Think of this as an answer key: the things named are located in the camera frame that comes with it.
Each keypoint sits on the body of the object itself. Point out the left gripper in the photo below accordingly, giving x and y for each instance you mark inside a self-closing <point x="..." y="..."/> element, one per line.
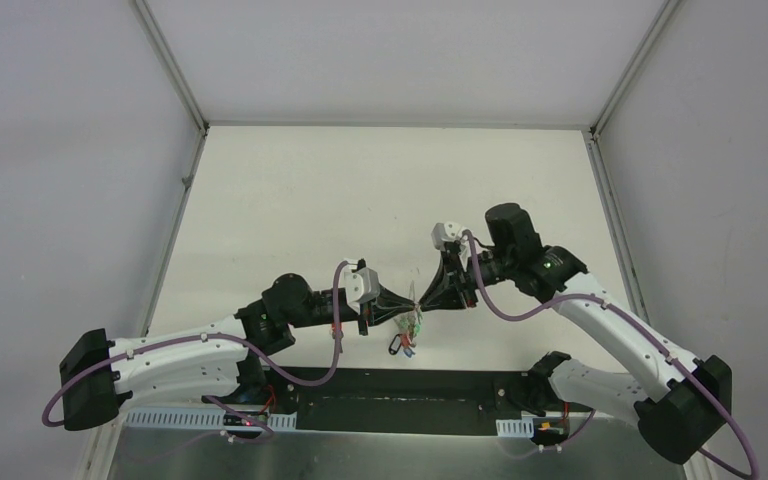
<point x="367" y="307"/>

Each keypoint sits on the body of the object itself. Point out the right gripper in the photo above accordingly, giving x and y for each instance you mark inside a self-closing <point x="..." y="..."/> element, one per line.
<point x="451" y="283"/>

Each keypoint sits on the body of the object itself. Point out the metal keyring plate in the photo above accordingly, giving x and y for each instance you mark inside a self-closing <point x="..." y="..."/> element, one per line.
<point x="415" y="307"/>

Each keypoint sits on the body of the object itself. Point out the green tag key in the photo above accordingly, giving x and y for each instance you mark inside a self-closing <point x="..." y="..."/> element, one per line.
<point x="413" y="322"/>

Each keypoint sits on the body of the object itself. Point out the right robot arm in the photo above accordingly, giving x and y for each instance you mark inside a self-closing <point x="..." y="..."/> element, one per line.
<point x="518" y="276"/>

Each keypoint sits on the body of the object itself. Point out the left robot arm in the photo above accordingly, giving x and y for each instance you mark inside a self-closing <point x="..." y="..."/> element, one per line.
<point x="185" y="358"/>

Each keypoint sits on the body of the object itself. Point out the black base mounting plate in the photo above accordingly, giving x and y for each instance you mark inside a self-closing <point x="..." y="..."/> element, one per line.
<point x="432" y="402"/>

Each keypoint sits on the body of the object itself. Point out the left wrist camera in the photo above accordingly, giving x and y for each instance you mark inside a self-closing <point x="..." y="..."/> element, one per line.
<point x="361" y="287"/>

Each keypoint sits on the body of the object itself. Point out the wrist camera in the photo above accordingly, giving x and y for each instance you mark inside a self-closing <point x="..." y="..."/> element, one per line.
<point x="448" y="232"/>
<point x="361" y="287"/>

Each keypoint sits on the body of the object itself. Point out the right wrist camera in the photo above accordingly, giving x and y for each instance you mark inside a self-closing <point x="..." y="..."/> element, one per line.
<point x="448" y="232"/>

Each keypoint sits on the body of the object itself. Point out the aluminium front rail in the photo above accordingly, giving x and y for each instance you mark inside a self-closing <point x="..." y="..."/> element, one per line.
<point x="618" y="395"/>

